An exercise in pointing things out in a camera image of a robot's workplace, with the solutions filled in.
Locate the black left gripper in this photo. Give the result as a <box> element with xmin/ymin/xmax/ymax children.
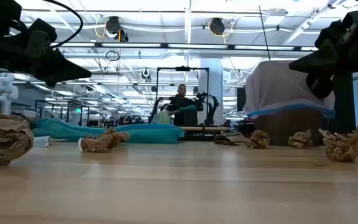
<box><xmin>0</xmin><ymin>30</ymin><xmax>92</xmax><ymax>88</ymax></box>

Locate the pale pink trash bag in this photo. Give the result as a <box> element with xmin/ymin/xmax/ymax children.
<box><xmin>242</xmin><ymin>60</ymin><xmax>336</xmax><ymax>119</ymax></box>

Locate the translucent grey trash bin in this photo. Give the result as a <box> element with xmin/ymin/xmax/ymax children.
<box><xmin>253</xmin><ymin>108</ymin><xmax>324</xmax><ymax>146</ymax></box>

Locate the large brown paper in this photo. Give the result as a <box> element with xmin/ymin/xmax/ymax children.
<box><xmin>0</xmin><ymin>109</ymin><xmax>34</xmax><ymax>167</ymax></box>

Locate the teal trash bag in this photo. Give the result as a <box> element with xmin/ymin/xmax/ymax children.
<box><xmin>31</xmin><ymin>118</ymin><xmax>185</xmax><ymax>144</ymax></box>

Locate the pale green container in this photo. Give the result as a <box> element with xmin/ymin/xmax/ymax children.
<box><xmin>158</xmin><ymin>110</ymin><xmax>171</xmax><ymax>125</ymax></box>

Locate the black background robot rig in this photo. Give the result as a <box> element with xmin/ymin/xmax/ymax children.
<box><xmin>149</xmin><ymin>65</ymin><xmax>221</xmax><ymax>135</ymax></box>

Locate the wooden background table top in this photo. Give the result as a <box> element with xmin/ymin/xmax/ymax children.
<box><xmin>178</xmin><ymin>126</ymin><xmax>229</xmax><ymax>132</ymax></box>

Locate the person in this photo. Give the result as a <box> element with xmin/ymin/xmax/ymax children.
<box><xmin>165</xmin><ymin>83</ymin><xmax>204</xmax><ymax>127</ymax></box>

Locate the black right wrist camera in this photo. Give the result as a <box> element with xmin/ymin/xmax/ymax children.
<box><xmin>314</xmin><ymin>20</ymin><xmax>343</xmax><ymax>47</ymax></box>

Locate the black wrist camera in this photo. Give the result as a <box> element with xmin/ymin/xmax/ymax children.
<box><xmin>26</xmin><ymin>18</ymin><xmax>58</xmax><ymax>48</ymax></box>
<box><xmin>314</xmin><ymin>20</ymin><xmax>343</xmax><ymax>47</ymax></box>

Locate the black partition wall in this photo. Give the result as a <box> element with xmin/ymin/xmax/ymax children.
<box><xmin>333</xmin><ymin>72</ymin><xmax>356</xmax><ymax>134</ymax></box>

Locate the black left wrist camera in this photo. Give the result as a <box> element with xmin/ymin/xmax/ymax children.
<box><xmin>26</xmin><ymin>18</ymin><xmax>58</xmax><ymax>48</ymax></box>

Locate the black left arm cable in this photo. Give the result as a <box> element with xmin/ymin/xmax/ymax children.
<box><xmin>42</xmin><ymin>0</ymin><xmax>85</xmax><ymax>48</ymax></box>

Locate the thin black hanging cable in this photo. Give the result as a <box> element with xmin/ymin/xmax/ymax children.
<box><xmin>258</xmin><ymin>4</ymin><xmax>272</xmax><ymax>62</ymax></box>

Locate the black ceiling cable reel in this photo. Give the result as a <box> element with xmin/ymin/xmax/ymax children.
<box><xmin>106</xmin><ymin>16</ymin><xmax>129</xmax><ymax>43</ymax></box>
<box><xmin>208</xmin><ymin>17</ymin><xmax>226</xmax><ymax>37</ymax></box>

